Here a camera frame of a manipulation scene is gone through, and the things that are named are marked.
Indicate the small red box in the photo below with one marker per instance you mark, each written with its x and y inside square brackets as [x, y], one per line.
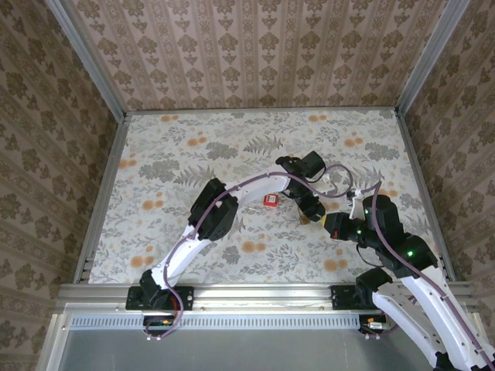
[270, 199]

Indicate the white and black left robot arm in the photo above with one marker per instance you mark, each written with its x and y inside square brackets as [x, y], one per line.
[255, 189]

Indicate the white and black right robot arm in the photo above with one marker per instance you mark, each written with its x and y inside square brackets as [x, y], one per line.
[433, 309]

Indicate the floral table cover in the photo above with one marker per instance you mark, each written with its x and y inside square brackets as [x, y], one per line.
[232, 135]

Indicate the grey metal panel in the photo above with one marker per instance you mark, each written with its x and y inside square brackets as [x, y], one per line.
[251, 351]

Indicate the aluminium table side rail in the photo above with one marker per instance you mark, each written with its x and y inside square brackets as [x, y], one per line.
[425, 201]
[102, 201]

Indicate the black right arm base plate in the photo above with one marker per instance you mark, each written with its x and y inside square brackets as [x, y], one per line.
[340, 297]

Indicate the aluminium table end rail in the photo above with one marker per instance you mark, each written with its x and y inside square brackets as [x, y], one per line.
[251, 111]

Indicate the aluminium mounting rail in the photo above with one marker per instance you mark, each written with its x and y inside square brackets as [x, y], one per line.
[251, 293]

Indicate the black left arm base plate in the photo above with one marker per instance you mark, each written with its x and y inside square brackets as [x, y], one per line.
[187, 297]

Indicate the aluminium frame post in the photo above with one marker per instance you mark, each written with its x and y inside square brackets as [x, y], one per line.
[429, 58]
[89, 58]

